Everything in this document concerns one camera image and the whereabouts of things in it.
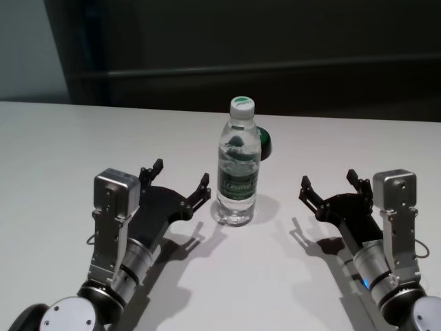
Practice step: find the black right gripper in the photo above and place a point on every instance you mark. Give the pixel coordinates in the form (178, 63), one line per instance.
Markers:
(355, 217)

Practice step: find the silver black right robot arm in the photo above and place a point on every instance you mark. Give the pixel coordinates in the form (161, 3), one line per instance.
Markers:
(370, 263)

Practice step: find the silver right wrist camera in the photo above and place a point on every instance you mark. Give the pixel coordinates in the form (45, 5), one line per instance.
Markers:
(394, 189)

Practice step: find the clear water bottle green label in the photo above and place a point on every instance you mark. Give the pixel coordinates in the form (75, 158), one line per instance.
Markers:
(237, 172)

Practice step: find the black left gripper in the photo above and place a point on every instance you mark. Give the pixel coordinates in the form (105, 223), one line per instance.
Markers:
(155, 207)

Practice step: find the green YES button black base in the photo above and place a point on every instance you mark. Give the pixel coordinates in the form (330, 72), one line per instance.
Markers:
(266, 145)

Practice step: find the grey horizontal rail bar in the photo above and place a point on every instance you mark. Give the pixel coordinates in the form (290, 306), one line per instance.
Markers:
(241, 72)

